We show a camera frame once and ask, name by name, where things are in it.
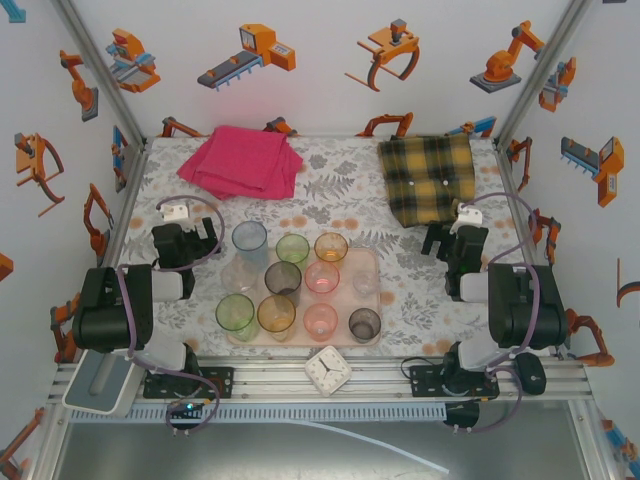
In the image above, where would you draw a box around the blue plastic glass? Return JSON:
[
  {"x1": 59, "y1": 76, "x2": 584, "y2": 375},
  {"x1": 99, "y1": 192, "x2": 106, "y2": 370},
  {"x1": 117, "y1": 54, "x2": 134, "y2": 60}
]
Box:
[{"x1": 230, "y1": 219, "x2": 270, "y2": 274}]

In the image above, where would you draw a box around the small clear plastic glass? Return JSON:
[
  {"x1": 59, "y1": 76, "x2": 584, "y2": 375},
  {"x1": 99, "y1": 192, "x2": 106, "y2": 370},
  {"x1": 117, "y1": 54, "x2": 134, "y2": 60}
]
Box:
[{"x1": 352, "y1": 269, "x2": 380, "y2": 300}]

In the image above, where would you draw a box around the short green plastic glass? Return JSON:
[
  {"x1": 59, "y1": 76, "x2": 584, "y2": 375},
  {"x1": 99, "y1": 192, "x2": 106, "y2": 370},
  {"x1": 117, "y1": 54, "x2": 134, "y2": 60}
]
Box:
[{"x1": 274, "y1": 233, "x2": 311, "y2": 271}]

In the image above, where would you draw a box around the tall green plastic glass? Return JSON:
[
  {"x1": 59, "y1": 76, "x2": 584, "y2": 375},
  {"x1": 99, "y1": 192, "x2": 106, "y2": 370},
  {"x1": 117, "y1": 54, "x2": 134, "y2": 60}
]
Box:
[{"x1": 214, "y1": 293, "x2": 261, "y2": 344}]

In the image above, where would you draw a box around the tall grey plastic glass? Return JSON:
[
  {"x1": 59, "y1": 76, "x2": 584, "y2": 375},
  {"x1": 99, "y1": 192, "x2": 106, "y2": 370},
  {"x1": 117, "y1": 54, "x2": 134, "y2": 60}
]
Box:
[{"x1": 263, "y1": 260, "x2": 304, "y2": 309}]

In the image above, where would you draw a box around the short amber plastic glass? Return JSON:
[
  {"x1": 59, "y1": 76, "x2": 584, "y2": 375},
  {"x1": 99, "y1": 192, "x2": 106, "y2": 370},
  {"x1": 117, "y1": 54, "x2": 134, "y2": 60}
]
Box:
[{"x1": 313, "y1": 230, "x2": 350, "y2": 266}]

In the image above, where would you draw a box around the short grey plastic glass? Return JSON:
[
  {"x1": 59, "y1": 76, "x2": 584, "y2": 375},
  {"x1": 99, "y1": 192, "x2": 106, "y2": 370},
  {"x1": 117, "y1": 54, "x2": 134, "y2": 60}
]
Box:
[{"x1": 348, "y1": 307, "x2": 383, "y2": 345}]

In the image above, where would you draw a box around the tall amber plastic glass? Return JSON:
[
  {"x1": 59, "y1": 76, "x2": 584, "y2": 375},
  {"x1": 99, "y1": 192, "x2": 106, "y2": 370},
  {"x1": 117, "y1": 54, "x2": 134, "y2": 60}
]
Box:
[{"x1": 256, "y1": 293, "x2": 299, "y2": 344}]

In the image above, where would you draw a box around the pink plastic glass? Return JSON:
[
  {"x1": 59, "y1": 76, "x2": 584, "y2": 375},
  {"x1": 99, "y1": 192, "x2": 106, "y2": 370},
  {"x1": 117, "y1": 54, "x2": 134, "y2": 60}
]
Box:
[{"x1": 303, "y1": 260, "x2": 343, "y2": 304}]

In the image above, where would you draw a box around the salmon orange plastic glass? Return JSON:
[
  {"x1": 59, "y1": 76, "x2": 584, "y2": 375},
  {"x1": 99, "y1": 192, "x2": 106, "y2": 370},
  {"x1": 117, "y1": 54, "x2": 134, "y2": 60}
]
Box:
[{"x1": 302, "y1": 302, "x2": 340, "y2": 344}]

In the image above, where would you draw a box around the pink plastic tray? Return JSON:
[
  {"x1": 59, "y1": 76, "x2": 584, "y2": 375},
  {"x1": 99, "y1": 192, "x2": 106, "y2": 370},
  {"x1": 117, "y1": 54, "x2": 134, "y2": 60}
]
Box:
[{"x1": 224, "y1": 246, "x2": 382, "y2": 349}]

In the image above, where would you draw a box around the yellow black plaid cloth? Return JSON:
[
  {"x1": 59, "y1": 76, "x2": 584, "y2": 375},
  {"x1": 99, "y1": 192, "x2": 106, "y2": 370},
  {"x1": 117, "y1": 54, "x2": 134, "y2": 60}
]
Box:
[{"x1": 377, "y1": 133, "x2": 476, "y2": 229}]

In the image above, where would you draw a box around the folded magenta cloth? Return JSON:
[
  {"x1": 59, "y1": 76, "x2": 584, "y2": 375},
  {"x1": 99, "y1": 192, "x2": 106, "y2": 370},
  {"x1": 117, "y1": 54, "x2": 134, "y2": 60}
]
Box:
[{"x1": 176, "y1": 124, "x2": 305, "y2": 201}]

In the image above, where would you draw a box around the floral patterned tablecloth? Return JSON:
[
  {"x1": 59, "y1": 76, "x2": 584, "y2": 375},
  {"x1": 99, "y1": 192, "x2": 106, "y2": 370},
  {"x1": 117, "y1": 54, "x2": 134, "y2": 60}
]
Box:
[{"x1": 112, "y1": 134, "x2": 556, "y2": 359}]

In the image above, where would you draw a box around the black computer mouse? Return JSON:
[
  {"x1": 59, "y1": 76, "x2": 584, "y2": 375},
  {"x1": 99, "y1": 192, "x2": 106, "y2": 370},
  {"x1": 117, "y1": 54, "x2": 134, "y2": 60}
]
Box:
[{"x1": 514, "y1": 351, "x2": 548, "y2": 396}]

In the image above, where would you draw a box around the circuit board with green light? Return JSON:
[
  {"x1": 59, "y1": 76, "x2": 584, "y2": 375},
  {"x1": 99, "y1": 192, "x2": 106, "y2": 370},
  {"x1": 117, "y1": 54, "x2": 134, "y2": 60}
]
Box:
[{"x1": 166, "y1": 398, "x2": 207, "y2": 422}]

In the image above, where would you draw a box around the black connector box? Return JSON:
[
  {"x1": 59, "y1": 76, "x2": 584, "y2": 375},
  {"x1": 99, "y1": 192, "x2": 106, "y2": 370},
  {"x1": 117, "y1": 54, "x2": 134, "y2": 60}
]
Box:
[{"x1": 442, "y1": 401, "x2": 481, "y2": 431}]

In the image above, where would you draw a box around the white square clock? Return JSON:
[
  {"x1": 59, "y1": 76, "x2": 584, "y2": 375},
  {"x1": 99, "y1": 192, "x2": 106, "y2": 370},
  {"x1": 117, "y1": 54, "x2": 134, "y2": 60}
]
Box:
[{"x1": 303, "y1": 344, "x2": 353, "y2": 399}]

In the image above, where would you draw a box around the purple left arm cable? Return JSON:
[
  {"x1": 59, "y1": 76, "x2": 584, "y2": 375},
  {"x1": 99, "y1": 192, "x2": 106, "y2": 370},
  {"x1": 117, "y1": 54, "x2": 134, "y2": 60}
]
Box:
[{"x1": 115, "y1": 194, "x2": 226, "y2": 437}]

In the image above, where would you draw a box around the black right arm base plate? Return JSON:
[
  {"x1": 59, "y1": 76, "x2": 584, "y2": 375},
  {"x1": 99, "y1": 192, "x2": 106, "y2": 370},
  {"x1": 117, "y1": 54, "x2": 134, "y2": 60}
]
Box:
[{"x1": 409, "y1": 364, "x2": 500, "y2": 401}]

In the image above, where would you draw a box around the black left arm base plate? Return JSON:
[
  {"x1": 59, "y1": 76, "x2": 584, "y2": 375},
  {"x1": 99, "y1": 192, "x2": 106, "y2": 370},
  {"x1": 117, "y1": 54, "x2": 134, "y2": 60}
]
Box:
[{"x1": 143, "y1": 366, "x2": 235, "y2": 400}]

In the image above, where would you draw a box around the aluminium table frame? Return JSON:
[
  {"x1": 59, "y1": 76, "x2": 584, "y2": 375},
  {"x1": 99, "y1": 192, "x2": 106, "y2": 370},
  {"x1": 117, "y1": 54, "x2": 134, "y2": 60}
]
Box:
[{"x1": 47, "y1": 134, "x2": 594, "y2": 401}]

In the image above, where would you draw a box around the aluminium corner post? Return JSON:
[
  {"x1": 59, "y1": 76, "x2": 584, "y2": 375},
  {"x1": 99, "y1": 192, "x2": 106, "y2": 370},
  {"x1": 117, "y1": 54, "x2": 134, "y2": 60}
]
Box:
[
  {"x1": 49, "y1": 0, "x2": 149, "y2": 144},
  {"x1": 497, "y1": 0, "x2": 596, "y2": 146}
]

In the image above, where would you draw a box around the white slotted cable duct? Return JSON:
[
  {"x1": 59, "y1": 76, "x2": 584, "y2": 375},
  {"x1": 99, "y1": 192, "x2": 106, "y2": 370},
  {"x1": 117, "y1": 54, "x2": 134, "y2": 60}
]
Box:
[{"x1": 69, "y1": 403, "x2": 447, "y2": 424}]

